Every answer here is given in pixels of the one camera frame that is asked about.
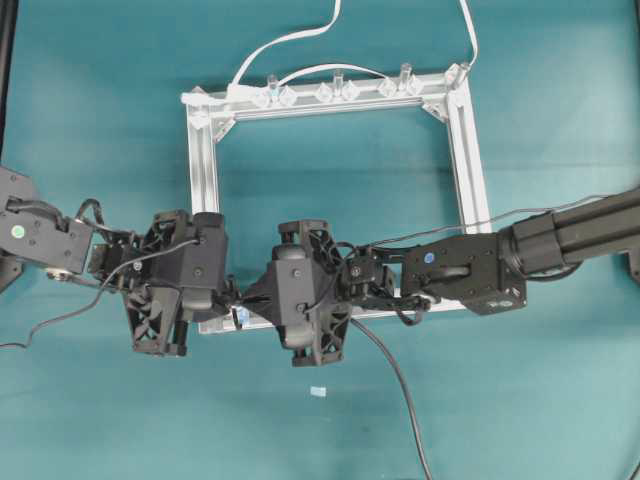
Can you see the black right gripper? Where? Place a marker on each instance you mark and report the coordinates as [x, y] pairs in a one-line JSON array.
[[346, 277]]

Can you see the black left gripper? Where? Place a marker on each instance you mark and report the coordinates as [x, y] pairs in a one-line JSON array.
[[145, 269]]

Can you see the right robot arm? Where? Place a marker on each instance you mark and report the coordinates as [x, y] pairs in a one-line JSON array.
[[488, 273]]

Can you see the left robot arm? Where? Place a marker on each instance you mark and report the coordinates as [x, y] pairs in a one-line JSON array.
[[34, 232]]

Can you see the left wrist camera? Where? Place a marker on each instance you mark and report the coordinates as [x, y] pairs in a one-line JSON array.
[[203, 268]]

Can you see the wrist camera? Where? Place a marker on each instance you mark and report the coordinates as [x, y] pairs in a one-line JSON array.
[[293, 293], [203, 268]]

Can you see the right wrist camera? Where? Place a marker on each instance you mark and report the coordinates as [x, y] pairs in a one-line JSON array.
[[293, 293]]

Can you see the aluminium extrusion frame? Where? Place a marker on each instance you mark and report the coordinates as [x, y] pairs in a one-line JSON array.
[[375, 164]]

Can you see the near aluminium post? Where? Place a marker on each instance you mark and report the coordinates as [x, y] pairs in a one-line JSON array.
[[273, 90]]

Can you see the aluminium post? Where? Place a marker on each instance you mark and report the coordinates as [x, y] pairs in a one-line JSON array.
[[404, 79], [273, 90], [337, 84]]

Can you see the middle aluminium post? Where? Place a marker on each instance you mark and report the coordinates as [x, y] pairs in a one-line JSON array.
[[337, 84]]

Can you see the far aluminium post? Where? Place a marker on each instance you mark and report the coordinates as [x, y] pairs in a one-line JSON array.
[[404, 79]]

